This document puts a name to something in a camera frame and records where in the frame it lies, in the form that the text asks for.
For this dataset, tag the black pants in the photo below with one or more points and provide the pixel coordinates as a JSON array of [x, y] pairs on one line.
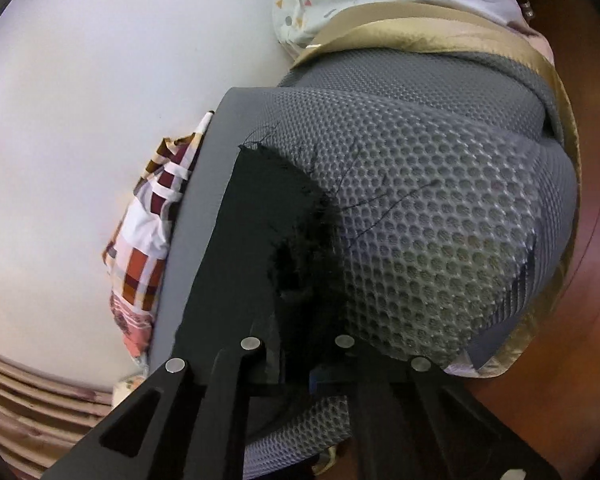
[[269, 271]]

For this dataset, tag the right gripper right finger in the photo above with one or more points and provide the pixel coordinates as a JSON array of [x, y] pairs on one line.
[[411, 420]]

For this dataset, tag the grey mesh mattress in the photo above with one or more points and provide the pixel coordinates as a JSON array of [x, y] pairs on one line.
[[292, 423]]

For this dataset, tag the floral orange white pillow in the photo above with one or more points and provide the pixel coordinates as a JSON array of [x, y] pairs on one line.
[[125, 388]]

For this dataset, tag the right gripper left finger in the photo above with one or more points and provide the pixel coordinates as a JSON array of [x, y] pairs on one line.
[[176, 425]]

